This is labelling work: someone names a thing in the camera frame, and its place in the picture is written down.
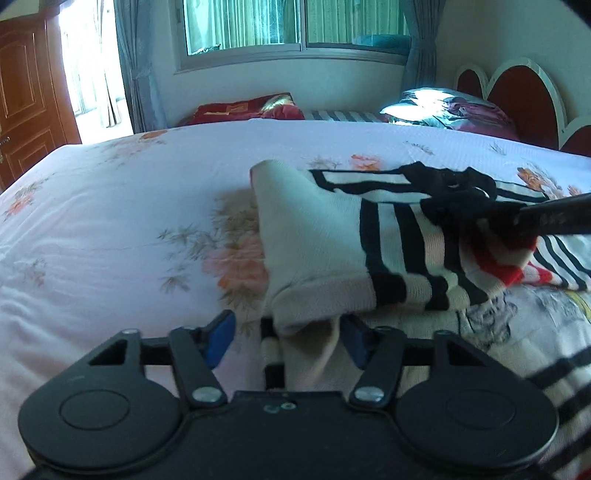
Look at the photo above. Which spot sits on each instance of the striped knit sweater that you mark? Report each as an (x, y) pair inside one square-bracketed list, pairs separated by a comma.
[(400, 248)]

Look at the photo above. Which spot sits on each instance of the red white scalloped headboard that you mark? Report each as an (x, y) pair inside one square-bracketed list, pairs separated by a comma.
[(528, 95)]

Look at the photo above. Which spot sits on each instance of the grey blue left curtain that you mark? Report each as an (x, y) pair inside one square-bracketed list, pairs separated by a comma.
[(133, 25)]

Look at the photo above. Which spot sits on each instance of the floral white bed sheet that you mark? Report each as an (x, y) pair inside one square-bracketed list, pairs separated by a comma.
[(164, 229)]

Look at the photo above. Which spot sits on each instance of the grey blue curtain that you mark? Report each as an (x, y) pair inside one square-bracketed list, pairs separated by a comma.
[(423, 20), (133, 25)]

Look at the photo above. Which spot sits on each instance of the maroon folded quilt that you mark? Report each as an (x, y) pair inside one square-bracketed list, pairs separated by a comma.
[(481, 118)]

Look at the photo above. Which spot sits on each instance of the green glass window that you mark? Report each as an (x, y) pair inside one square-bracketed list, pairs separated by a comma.
[(217, 33)]

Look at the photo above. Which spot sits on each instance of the red gold folded blanket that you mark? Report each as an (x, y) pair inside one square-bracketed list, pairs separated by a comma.
[(279, 106)]

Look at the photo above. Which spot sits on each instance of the grey blue right curtain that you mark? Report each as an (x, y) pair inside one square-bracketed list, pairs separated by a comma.
[(423, 20)]

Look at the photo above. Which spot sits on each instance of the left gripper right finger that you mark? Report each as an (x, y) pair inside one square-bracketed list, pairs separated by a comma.
[(361, 341)]

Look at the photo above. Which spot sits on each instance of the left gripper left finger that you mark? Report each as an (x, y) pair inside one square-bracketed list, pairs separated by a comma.
[(216, 337)]

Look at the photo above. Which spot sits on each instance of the brown wooden door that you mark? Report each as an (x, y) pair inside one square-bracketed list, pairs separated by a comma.
[(36, 112)]

